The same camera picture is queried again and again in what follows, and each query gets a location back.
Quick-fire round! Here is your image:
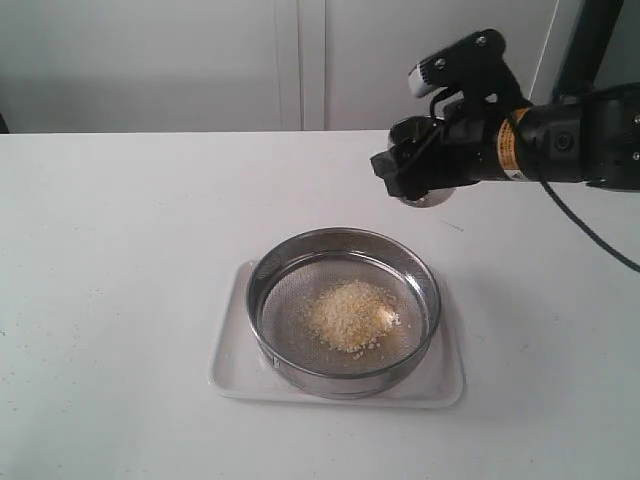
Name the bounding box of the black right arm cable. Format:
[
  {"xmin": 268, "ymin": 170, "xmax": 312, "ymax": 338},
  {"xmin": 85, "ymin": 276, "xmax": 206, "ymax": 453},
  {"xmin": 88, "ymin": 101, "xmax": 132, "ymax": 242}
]
[{"xmin": 538, "ymin": 178, "xmax": 640, "ymax": 274}]

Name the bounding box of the round steel mesh sieve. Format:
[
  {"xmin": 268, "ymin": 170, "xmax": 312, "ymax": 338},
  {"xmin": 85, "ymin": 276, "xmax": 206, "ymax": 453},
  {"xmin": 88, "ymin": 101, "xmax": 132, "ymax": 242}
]
[{"xmin": 245, "ymin": 227, "xmax": 442, "ymax": 399}]

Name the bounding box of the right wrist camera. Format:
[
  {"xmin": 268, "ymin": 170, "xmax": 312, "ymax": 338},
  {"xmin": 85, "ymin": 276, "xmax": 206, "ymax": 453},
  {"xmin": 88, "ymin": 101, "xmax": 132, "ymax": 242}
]
[{"xmin": 408, "ymin": 29, "xmax": 524, "ymax": 101}]

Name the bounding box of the stainless steel cup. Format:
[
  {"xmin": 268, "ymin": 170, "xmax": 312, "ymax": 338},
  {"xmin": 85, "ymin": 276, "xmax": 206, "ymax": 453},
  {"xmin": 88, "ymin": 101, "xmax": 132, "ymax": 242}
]
[{"xmin": 387, "ymin": 115, "xmax": 456, "ymax": 208}]

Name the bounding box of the white rectangular plastic tray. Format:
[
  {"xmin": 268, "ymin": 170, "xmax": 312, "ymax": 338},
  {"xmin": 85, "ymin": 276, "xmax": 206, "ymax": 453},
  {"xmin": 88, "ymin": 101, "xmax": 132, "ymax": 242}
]
[{"xmin": 209, "ymin": 260, "xmax": 465, "ymax": 410}]

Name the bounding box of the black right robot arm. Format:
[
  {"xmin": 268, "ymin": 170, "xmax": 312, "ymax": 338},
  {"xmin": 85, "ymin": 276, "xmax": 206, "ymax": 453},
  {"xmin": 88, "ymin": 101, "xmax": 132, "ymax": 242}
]
[{"xmin": 371, "ymin": 83, "xmax": 639, "ymax": 201}]

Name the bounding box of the yellow white grain pile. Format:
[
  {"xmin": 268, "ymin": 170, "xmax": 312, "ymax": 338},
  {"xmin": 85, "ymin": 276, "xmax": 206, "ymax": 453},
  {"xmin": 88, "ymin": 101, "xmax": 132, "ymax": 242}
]
[{"xmin": 304, "ymin": 280, "xmax": 401, "ymax": 358}]

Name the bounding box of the dark vertical post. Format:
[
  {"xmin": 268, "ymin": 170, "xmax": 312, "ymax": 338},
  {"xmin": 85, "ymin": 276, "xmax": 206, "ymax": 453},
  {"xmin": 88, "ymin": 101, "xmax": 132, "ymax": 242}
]
[{"xmin": 543, "ymin": 1, "xmax": 624, "ymax": 123}]

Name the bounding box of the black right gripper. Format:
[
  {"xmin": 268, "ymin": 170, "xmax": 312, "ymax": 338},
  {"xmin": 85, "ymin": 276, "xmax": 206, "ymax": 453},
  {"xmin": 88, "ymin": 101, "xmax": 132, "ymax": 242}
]
[{"xmin": 371, "ymin": 98, "xmax": 530, "ymax": 200}]

